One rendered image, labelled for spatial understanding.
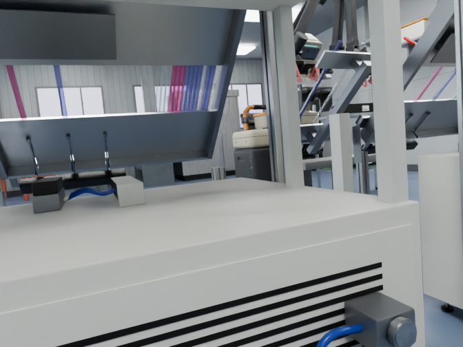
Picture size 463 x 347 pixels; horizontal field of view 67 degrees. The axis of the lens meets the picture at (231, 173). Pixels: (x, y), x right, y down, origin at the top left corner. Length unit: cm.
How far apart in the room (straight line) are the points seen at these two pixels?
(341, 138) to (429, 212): 44
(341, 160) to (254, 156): 96
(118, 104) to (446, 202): 838
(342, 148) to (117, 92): 812
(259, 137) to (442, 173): 125
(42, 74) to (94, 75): 111
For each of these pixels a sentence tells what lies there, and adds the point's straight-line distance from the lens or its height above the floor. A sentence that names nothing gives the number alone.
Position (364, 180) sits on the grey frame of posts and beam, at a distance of 173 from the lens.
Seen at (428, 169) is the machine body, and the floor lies 57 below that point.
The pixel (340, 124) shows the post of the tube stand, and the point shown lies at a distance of 151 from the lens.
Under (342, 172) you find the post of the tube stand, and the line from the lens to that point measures 151.
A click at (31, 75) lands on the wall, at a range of 939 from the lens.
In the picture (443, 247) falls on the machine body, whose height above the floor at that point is 27.
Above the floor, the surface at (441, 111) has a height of 80.
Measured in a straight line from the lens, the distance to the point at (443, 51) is 161.
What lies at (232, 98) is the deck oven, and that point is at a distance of 848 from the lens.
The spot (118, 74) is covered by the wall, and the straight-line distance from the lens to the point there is 938.
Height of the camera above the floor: 72
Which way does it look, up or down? 5 degrees down
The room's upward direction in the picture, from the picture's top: 5 degrees counter-clockwise
